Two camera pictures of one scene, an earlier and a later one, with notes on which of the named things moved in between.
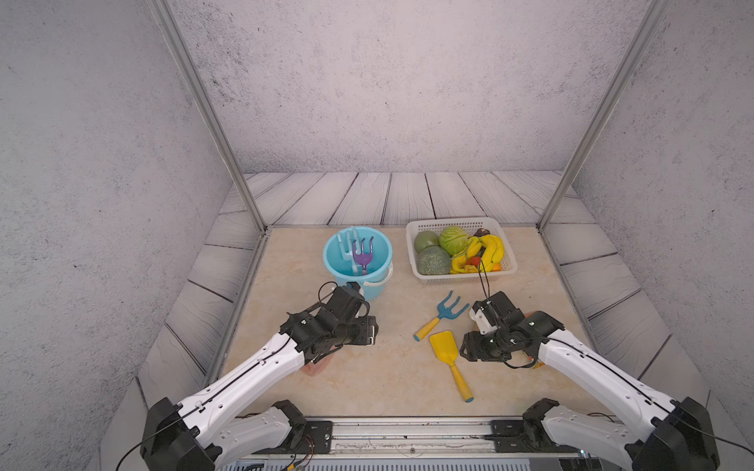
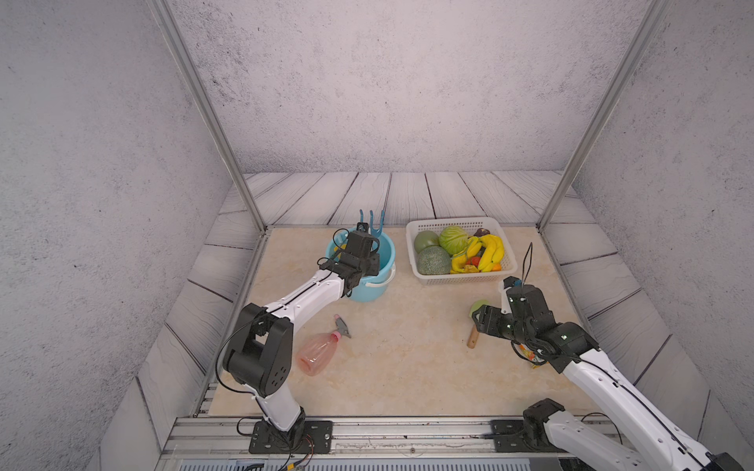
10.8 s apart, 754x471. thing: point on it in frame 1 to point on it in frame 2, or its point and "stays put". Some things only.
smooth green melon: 425,238 stays put
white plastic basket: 468,225 stays put
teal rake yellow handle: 443,313 to 373,231
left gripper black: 368,330 to 373,259
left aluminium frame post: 165,14 stays put
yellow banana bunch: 492,253 stays put
